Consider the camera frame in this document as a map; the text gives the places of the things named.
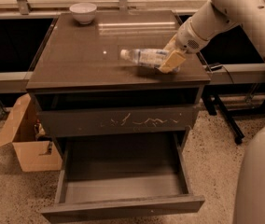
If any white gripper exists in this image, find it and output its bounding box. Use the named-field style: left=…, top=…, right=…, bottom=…
left=159, top=18, right=209, bottom=74

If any clear plastic water bottle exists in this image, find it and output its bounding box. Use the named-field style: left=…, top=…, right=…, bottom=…
left=120, top=49, right=171, bottom=70

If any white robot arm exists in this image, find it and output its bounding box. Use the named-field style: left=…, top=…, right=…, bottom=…
left=160, top=0, right=265, bottom=224

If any closed scratched grey top drawer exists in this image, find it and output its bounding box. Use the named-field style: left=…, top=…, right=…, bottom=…
left=37, top=105, right=198, bottom=137

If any grey drawer cabinet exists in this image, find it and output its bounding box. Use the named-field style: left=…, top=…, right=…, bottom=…
left=25, top=9, right=212, bottom=224

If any open grey middle drawer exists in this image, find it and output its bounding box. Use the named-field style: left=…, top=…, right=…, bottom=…
left=42, top=133, right=204, bottom=224

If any black metal stand leg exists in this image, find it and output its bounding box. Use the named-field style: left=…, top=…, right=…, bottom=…
left=202, top=87, right=244, bottom=145

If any white ceramic bowl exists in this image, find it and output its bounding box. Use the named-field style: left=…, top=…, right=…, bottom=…
left=69, top=3, right=97, bottom=24

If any metal window railing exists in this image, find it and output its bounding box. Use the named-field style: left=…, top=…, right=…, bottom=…
left=0, top=0, right=265, bottom=21

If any open cardboard box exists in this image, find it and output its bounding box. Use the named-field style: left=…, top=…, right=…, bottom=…
left=0, top=94, right=62, bottom=172

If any black power adapter with cable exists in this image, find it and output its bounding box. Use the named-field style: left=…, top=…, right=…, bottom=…
left=205, top=63, right=234, bottom=85

